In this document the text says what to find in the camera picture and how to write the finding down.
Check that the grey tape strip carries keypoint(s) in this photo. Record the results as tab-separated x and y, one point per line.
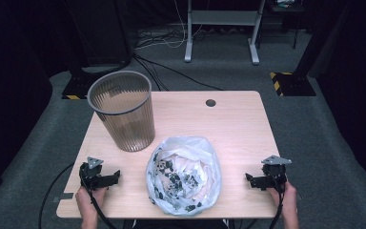
64	196

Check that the white metal desk frame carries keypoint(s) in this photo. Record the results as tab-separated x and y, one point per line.
224	17

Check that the dark curtain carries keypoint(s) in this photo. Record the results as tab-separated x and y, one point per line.
359	79
9	95

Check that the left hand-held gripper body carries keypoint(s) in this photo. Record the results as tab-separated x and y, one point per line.
90	175

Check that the person's dark clothing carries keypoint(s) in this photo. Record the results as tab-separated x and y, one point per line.
178	224

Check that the white plastic trash bag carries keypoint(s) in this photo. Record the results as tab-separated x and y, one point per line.
184	178

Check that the black panel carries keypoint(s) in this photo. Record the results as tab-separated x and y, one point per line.
101	31

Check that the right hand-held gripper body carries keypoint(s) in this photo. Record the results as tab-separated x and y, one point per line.
275	175

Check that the person's left hand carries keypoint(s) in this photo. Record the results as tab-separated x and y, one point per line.
87	200

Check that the dark side table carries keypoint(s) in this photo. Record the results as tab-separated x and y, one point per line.
286	12

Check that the ribbed translucent grey trash can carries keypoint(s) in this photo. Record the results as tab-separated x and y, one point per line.
124	105

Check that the black stand with striped base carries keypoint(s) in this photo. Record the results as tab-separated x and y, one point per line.
76	86
295	84

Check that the person's right hand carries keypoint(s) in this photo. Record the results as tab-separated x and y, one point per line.
289	198

